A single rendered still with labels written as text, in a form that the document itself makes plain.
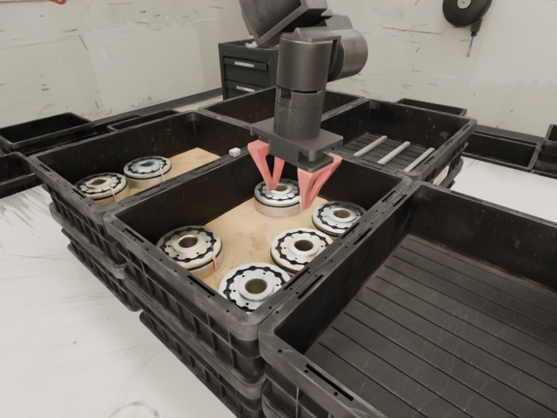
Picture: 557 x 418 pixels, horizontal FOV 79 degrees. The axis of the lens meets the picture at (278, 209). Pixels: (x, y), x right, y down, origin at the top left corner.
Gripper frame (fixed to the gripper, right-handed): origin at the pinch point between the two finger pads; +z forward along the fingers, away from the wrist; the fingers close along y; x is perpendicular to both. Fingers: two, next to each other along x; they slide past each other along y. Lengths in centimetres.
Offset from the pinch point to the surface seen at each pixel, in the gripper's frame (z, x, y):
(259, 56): 14, -123, 126
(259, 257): 13.2, 1.8, 3.5
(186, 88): 92, -209, 329
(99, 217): 6.0, 18.4, 20.1
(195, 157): 15.2, -14.9, 43.1
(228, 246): 13.7, 3.3, 9.3
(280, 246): 9.9, 0.3, 0.4
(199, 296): 3.7, 18.2, -3.4
